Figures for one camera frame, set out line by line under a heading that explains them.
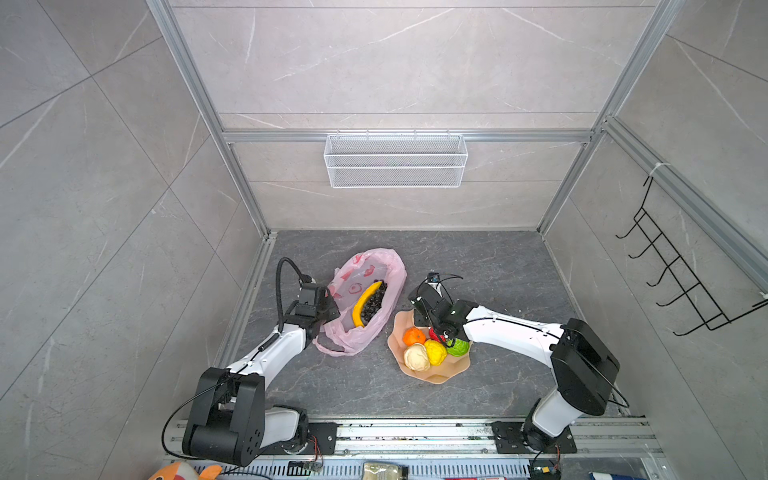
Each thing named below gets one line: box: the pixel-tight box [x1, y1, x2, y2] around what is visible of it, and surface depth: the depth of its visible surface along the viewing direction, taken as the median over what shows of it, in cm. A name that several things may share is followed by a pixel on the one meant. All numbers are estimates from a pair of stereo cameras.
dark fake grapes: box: [361, 279, 388, 326], surface depth 97 cm
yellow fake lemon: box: [424, 339, 448, 366], surface depth 84 cm
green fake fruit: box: [447, 338, 470, 357], surface depth 82 cm
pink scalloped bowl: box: [387, 309, 473, 385], surface depth 84 cm
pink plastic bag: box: [312, 248, 407, 357], surface depth 96 cm
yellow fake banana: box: [352, 281, 382, 328], surface depth 97 cm
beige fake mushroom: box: [404, 343, 430, 372], surface depth 81 cm
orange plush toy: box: [148, 462, 223, 480], surface depth 66 cm
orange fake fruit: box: [402, 326, 426, 346], surface depth 87 cm
